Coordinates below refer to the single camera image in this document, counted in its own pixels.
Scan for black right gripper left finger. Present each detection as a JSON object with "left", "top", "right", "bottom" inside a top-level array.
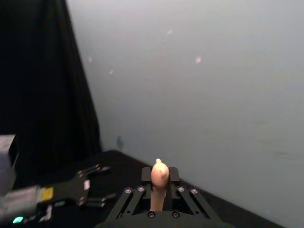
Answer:
[{"left": 107, "top": 167, "right": 153, "bottom": 219}]

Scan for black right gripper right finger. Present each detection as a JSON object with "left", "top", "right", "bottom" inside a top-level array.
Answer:
[{"left": 166, "top": 167, "right": 211, "bottom": 219}]

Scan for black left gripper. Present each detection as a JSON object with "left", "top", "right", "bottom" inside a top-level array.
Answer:
[{"left": 51, "top": 164, "right": 117, "bottom": 209}]

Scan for small pale plastic three-armed piece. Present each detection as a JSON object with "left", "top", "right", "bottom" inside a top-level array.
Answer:
[{"left": 149, "top": 158, "right": 170, "bottom": 212}]

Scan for black table cloth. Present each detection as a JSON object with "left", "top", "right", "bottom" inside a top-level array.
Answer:
[{"left": 0, "top": 149, "right": 292, "bottom": 228}]

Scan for black hanging curtain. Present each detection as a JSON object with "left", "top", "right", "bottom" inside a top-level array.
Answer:
[{"left": 0, "top": 0, "right": 103, "bottom": 157}]

